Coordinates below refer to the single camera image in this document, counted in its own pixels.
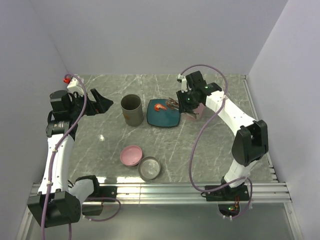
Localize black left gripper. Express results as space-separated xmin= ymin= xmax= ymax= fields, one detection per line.
xmin=68 ymin=88 xmax=113 ymax=120

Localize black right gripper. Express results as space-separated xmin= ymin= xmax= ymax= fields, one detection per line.
xmin=176 ymin=88 xmax=200 ymax=114

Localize metal food tongs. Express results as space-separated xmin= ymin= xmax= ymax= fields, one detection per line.
xmin=165 ymin=97 xmax=193 ymax=114

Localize red shrimp toy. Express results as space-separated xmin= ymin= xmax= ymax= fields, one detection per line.
xmin=154 ymin=103 xmax=167 ymax=112

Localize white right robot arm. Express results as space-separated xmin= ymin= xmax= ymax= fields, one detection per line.
xmin=176 ymin=71 xmax=269 ymax=200

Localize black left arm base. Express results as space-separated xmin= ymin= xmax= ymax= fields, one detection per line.
xmin=82 ymin=185 xmax=118 ymax=217

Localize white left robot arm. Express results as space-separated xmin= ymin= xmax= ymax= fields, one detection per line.
xmin=27 ymin=88 xmax=113 ymax=228

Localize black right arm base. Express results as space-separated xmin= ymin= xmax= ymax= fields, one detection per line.
xmin=200 ymin=183 xmax=250 ymax=202

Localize pink plastic cup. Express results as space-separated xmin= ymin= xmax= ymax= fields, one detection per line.
xmin=186 ymin=103 xmax=205 ymax=121

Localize grey plastic cup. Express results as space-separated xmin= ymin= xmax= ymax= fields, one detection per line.
xmin=120 ymin=94 xmax=144 ymax=127

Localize teal square plate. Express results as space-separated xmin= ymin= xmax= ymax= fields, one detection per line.
xmin=146 ymin=99 xmax=181 ymax=128

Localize pink cup lid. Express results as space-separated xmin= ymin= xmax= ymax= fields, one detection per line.
xmin=120 ymin=145 xmax=143 ymax=167

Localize grey cup lid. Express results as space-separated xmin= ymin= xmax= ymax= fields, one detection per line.
xmin=138 ymin=156 xmax=161 ymax=181

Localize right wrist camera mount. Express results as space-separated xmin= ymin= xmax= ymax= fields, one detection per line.
xmin=177 ymin=74 xmax=189 ymax=93

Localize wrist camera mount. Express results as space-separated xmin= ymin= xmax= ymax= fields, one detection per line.
xmin=63 ymin=75 xmax=84 ymax=97
xmin=177 ymin=74 xmax=189 ymax=93

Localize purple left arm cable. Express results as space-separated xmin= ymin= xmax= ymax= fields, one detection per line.
xmin=39 ymin=73 xmax=121 ymax=240

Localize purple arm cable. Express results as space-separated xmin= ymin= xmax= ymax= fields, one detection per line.
xmin=177 ymin=64 xmax=253 ymax=221
xmin=39 ymin=73 xmax=121 ymax=240

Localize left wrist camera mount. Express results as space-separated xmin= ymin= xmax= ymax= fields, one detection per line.
xmin=63 ymin=75 xmax=84 ymax=97

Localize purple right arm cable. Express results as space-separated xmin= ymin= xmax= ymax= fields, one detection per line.
xmin=177 ymin=64 xmax=253 ymax=221

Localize aluminium rail frame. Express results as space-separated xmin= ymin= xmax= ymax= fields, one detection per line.
xmin=19 ymin=74 xmax=303 ymax=240

